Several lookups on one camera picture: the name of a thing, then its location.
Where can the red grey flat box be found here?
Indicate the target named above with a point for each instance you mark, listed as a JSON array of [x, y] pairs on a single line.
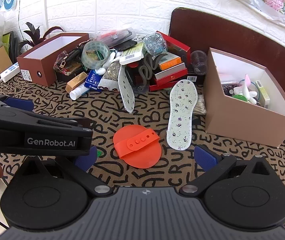
[[170, 73]]

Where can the clear plastic cup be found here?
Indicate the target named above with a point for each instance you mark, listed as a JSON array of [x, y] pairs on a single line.
[[198, 62]]

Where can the pale green small box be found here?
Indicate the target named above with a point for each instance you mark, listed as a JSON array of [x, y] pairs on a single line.
[[262, 92]]

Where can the cotton swab packet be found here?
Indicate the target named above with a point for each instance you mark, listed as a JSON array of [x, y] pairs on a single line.
[[200, 105]]

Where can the letter-print desktop cloth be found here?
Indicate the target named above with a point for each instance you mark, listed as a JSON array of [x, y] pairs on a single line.
[[65, 105]]

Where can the green round lid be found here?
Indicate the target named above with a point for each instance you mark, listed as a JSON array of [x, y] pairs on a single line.
[[240, 97]]

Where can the speckled seed packet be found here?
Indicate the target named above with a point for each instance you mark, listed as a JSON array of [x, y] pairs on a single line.
[[110, 75]]

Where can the brown shoe box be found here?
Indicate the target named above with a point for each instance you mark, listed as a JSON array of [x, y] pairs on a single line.
[[45, 70]]

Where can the white pink plush toy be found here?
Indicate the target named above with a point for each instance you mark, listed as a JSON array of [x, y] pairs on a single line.
[[245, 90]]

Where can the orange rubber brush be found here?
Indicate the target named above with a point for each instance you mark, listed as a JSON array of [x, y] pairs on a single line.
[[137, 155]]

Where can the white tube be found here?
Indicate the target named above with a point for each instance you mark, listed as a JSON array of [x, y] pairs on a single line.
[[77, 93]]

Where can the small green plastic item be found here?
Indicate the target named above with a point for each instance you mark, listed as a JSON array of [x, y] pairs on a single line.
[[98, 153]]

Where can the clear packet of pens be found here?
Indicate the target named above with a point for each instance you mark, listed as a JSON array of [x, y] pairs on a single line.
[[115, 36]]

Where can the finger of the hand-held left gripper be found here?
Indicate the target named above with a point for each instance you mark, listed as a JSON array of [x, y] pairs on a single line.
[[20, 103], [85, 123]]

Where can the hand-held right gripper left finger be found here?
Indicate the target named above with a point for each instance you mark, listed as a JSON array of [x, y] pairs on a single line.
[[83, 160]]

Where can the gold box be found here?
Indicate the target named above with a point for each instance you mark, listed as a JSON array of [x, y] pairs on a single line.
[[76, 81]]

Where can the white barcode packet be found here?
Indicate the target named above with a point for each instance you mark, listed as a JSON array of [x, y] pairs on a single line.
[[132, 53]]

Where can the orange white small box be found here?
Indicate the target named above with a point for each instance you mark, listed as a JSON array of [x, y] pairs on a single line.
[[170, 63]]

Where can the red open box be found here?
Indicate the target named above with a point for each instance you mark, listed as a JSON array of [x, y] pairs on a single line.
[[180, 46]]

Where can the floral insole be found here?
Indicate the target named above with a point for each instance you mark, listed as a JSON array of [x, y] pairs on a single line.
[[181, 110], [127, 92]]

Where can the small black box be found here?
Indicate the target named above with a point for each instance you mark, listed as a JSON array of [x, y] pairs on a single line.
[[195, 78]]

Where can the red round lid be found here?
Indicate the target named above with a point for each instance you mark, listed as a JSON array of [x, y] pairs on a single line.
[[133, 65]]

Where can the grey wavy rubber piece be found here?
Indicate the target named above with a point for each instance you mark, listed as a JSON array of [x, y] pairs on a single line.
[[145, 74]]

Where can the clear faceted container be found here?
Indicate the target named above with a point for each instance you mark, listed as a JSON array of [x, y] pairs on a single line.
[[155, 43]]

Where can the dark brown wooden board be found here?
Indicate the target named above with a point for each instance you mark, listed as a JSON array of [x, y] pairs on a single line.
[[207, 30]]

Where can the clear tape roll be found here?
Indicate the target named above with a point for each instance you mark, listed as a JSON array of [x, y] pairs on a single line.
[[87, 58]]

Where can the large tan cardboard box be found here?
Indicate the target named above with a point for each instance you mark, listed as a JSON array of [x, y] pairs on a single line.
[[232, 120]]

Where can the white power strip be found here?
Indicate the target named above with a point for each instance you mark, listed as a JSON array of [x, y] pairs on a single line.
[[8, 73]]

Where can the black wallet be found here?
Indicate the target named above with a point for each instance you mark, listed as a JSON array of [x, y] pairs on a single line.
[[125, 45]]

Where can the dark bead packet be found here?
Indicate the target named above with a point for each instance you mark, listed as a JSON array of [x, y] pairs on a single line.
[[228, 88]]

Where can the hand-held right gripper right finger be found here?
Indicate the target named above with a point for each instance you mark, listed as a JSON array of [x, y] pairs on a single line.
[[203, 156]]

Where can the green bag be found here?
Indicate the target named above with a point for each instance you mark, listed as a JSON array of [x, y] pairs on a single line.
[[6, 38]]

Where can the dark-leaved plant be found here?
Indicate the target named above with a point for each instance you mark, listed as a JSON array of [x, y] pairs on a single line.
[[32, 33]]

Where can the blue box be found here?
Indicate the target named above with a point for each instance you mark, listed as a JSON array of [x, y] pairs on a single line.
[[92, 81]]

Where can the patterned pouch with clasp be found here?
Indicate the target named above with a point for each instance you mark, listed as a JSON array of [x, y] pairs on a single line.
[[65, 62]]

